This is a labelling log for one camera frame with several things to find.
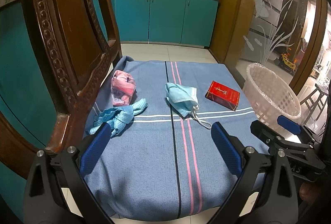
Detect white plastic trash basket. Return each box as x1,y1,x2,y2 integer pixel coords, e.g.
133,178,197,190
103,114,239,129
243,63,301,131

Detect teal lower kitchen cabinets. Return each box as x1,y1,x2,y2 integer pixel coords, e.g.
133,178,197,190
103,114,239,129
0,0,221,214

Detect person's right hand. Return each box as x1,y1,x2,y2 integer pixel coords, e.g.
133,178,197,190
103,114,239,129
299,183,320,203

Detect light blue rag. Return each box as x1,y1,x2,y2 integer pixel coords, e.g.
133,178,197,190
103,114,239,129
88,99,148,138

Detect red cigarette box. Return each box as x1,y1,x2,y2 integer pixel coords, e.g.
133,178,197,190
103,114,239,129
205,81,240,111

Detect blue striped cloth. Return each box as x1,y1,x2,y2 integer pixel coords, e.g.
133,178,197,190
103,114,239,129
85,56,268,221

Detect wooden stool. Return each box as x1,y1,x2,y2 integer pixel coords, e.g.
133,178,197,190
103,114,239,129
300,84,329,124

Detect blue face mask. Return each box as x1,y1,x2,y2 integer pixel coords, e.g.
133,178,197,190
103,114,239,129
165,82,211,129

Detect pink plastic wrapper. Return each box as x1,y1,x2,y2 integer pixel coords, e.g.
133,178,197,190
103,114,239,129
110,70,136,106

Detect yellow toy vehicle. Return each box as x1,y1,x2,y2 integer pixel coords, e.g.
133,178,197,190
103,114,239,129
278,53,296,75

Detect etched glass sliding door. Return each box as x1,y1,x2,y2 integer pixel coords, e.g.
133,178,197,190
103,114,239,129
209,0,328,93

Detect carved wooden chair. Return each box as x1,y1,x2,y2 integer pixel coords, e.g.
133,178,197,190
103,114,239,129
0,0,123,180

